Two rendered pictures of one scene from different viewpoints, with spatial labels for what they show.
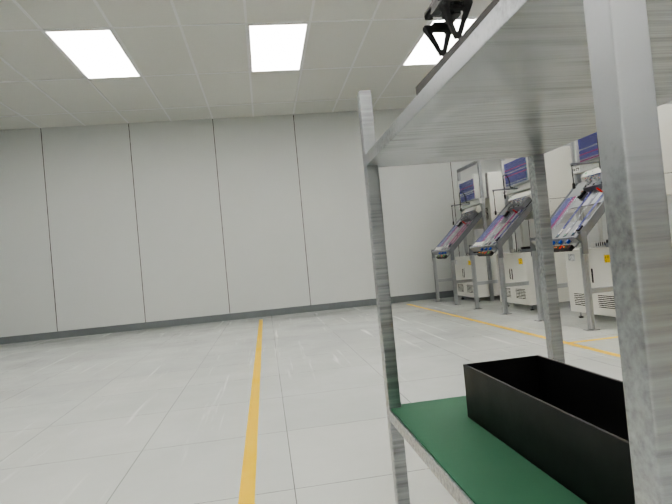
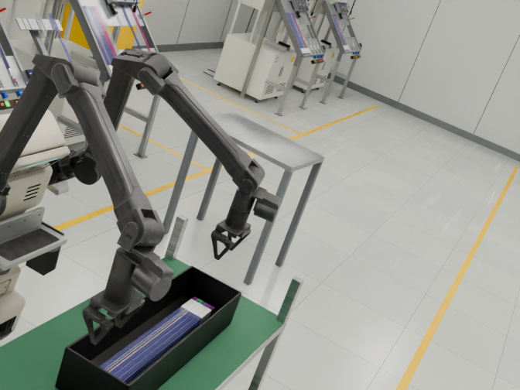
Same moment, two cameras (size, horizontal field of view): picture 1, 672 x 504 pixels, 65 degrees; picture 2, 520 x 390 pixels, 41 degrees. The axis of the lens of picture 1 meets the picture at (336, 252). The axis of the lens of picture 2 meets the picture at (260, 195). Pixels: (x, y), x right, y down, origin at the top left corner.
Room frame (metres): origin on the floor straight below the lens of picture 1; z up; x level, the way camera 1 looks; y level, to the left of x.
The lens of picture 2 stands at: (2.16, 0.45, 2.04)
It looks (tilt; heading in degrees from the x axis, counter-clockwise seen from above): 21 degrees down; 206
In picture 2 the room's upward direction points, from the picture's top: 20 degrees clockwise
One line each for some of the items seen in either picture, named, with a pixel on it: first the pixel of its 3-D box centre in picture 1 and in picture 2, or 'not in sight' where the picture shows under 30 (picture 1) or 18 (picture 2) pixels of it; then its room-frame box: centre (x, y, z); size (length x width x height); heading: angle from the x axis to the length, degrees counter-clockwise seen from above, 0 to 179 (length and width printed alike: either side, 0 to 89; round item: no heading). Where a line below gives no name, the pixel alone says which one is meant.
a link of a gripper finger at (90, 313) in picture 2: (442, 33); (102, 323); (1.17, -0.28, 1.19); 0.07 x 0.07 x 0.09; 9
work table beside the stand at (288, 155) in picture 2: not in sight; (241, 195); (-1.48, -1.49, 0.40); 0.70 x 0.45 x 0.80; 93
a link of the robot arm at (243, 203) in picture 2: not in sight; (245, 200); (0.57, -0.38, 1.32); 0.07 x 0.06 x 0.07; 111
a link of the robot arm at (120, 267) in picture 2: not in sight; (129, 265); (1.14, -0.28, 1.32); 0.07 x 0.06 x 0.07; 88
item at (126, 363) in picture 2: not in sight; (156, 343); (0.86, -0.33, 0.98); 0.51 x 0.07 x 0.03; 9
